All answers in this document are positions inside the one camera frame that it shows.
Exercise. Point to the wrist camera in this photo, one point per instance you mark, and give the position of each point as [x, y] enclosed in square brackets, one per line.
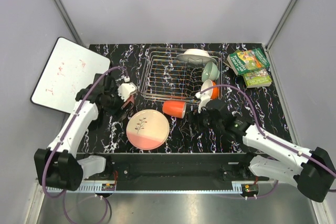
[203, 98]
[126, 90]

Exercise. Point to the white dry-erase board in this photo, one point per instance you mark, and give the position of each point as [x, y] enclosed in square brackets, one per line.
[69, 68]

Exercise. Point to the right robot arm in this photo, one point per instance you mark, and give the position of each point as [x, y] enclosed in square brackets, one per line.
[311, 172]

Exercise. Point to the white scalloped plate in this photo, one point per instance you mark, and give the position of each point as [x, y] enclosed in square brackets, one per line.
[194, 54]

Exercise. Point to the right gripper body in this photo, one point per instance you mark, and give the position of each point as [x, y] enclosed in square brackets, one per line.
[204, 121]

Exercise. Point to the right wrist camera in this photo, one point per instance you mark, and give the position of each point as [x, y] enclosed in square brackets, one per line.
[203, 98]

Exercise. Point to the chrome wire dish rack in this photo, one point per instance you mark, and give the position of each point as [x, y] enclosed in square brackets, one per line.
[172, 74]

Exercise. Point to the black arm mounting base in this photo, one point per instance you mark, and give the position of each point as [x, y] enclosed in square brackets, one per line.
[175, 172]

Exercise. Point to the green book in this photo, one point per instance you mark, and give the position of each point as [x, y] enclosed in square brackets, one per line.
[244, 62]
[257, 79]

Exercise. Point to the pink plate with twig motif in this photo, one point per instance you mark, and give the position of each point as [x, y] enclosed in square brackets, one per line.
[147, 129]

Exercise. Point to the orange mug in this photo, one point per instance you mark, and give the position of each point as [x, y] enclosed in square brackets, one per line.
[174, 108]

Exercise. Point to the lower green book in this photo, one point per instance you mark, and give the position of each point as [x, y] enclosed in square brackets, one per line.
[257, 79]

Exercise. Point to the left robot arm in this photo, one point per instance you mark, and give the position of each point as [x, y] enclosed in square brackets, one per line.
[57, 166]

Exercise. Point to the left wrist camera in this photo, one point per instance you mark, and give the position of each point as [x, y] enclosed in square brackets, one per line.
[126, 90]

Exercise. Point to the upper green book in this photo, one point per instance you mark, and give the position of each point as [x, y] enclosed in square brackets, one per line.
[244, 62]

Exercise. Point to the pale green bowl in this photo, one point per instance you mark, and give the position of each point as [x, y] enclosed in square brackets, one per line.
[210, 72]

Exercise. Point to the pink plastic cup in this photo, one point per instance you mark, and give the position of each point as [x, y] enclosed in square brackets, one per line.
[129, 103]

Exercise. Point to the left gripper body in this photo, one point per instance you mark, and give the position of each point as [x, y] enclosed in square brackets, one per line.
[114, 103]

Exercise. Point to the white and orange bowl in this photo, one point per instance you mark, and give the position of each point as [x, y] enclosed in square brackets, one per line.
[214, 92]

